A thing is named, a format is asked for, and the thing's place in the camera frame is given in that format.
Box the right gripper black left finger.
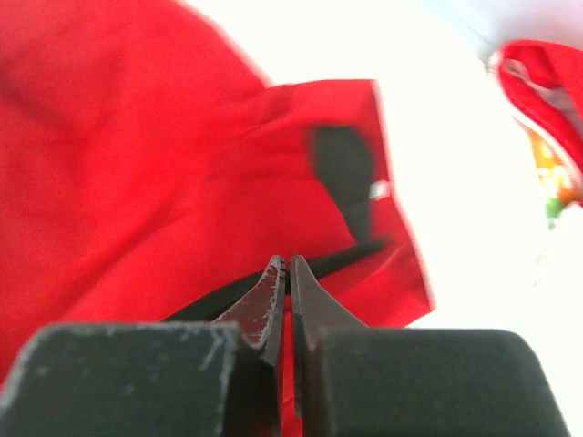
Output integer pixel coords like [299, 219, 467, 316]
[215, 256, 286, 436]

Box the red white printed garment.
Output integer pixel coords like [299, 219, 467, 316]
[477, 38, 583, 283]

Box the red zip jacket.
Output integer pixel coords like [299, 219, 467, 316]
[1, 1, 430, 436]

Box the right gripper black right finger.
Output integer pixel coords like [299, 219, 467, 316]
[290, 255, 367, 436]

